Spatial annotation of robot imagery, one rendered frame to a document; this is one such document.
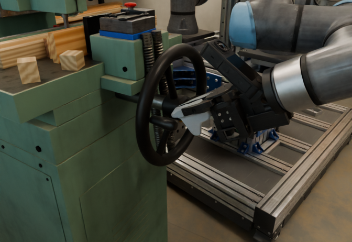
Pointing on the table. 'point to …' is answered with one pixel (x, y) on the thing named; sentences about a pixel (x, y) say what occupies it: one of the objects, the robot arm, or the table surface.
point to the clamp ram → (91, 27)
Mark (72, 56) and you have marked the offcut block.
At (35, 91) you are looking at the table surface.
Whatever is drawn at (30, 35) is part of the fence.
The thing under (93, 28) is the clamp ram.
